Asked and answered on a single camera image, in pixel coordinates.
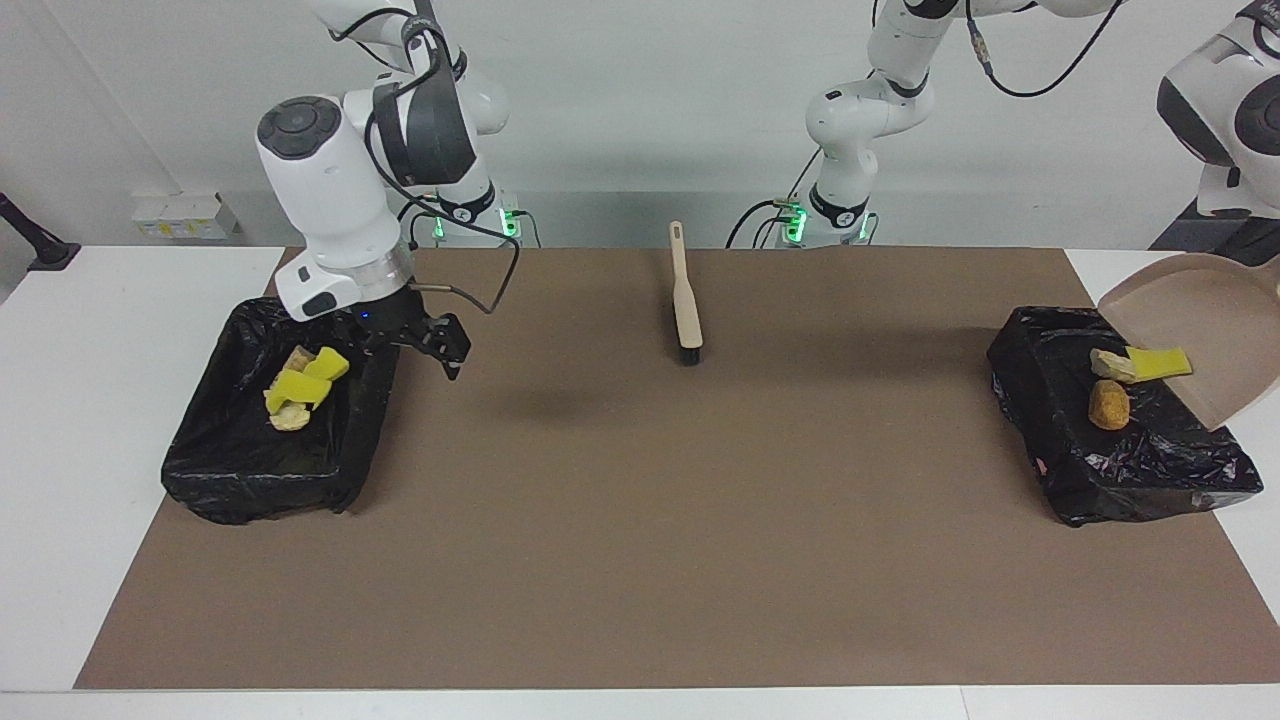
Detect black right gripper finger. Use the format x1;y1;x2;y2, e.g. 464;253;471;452
400;312;473;382

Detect beige hand brush black bristles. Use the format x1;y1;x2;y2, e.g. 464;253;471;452
668;221;705;366

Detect orange brown sponge lump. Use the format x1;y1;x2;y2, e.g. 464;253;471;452
1088;379;1132;432

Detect beige plastic dustpan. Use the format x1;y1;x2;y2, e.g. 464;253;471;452
1097;252;1280;433

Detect black bag lined bin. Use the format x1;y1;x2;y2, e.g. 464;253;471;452
161;293;402;526
987;305;1264;528

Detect brown paper table mat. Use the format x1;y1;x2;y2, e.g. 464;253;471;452
75;247;1280;691

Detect black stand foot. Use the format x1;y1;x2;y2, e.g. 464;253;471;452
0;193;81;272

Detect dark furniture panel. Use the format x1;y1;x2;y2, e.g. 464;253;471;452
1150;200;1280;334

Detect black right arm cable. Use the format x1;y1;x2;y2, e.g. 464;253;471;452
328;0;522;316

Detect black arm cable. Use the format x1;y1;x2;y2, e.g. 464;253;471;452
960;0;1126;99
328;0;522;316

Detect black base cable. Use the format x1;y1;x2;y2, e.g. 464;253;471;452
727;198;801;249
388;193;441;248

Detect white wall socket box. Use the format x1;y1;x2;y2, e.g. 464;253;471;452
131;192;241;241

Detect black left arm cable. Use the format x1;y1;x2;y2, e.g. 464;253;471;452
960;0;1126;99

